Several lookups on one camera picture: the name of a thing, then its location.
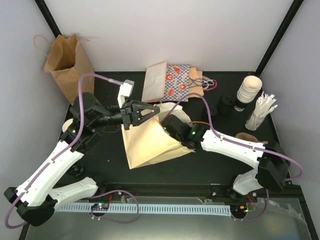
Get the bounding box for small circuit board with LEDs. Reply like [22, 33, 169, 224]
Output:
[90, 203, 109, 211]

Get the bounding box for light blue slotted cable duct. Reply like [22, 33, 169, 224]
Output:
[58, 202, 231, 217]

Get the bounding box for glass of wrapped stirrers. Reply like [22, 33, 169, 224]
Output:
[245, 92, 278, 131]

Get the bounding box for black left frame post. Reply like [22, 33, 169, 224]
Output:
[34, 0, 62, 38]

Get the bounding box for purple cable loop at front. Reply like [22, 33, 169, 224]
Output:
[89, 189, 142, 223]

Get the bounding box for stack of white paper cups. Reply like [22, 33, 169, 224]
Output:
[234, 75, 263, 112]

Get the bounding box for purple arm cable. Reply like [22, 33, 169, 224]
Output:
[4, 73, 123, 230]
[159, 92, 305, 223]

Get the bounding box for white flat paper bag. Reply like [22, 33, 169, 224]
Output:
[141, 61, 167, 103]

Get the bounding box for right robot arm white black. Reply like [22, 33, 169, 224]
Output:
[161, 114, 290, 202]

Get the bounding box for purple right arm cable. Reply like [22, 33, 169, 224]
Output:
[159, 92, 305, 223]

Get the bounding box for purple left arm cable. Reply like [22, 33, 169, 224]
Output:
[4, 73, 123, 230]

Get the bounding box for cream paper bag with handles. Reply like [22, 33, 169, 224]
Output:
[121, 102, 195, 169]

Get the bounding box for brown flat paper bag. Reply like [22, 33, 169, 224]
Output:
[188, 67, 204, 96]

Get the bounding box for black right frame post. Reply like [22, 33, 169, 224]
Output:
[254, 0, 304, 77]

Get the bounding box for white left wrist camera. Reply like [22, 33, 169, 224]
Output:
[117, 79, 135, 108]

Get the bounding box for tall black lid stack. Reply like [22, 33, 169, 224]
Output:
[217, 95, 236, 116]

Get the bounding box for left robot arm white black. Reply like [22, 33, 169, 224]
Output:
[4, 92, 160, 227]

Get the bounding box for black frame post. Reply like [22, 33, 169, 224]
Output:
[254, 0, 304, 77]
[34, 0, 62, 38]

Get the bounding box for standing brown paper bag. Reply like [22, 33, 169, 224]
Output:
[33, 33, 95, 105]

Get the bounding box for blue checkered paper bag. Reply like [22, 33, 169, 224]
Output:
[159, 64, 190, 102]

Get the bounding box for coloured bag handle cords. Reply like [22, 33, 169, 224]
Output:
[188, 74, 218, 91]

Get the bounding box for left stack of paper cups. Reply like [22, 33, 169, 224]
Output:
[62, 118, 73, 133]

